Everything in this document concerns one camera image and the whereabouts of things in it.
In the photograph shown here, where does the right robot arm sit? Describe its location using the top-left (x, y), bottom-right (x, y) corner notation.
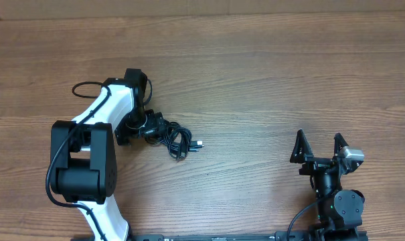
top-left (286, 129), bottom-right (368, 240)

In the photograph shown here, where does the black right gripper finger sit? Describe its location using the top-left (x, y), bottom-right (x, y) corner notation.
top-left (290, 129), bottom-right (313, 163)
top-left (334, 133), bottom-right (349, 157)

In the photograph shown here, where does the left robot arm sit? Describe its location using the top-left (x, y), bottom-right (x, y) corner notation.
top-left (45, 68), bottom-right (165, 240)

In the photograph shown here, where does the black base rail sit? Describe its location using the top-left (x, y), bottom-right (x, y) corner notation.
top-left (129, 231), bottom-right (369, 241)

